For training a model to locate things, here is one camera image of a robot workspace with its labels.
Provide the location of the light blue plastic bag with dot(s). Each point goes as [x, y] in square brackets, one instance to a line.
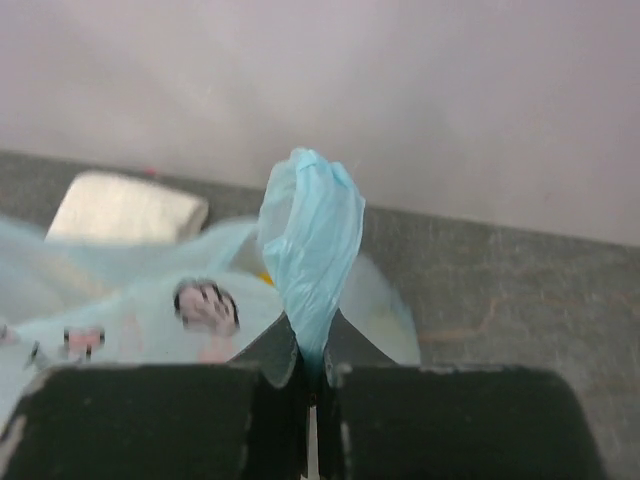
[204, 299]

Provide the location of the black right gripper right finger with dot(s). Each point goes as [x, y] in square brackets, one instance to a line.
[382, 420]

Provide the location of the white folded cloth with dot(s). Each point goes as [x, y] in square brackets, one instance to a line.
[113, 208]

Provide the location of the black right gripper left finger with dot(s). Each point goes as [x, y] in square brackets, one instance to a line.
[244, 419]

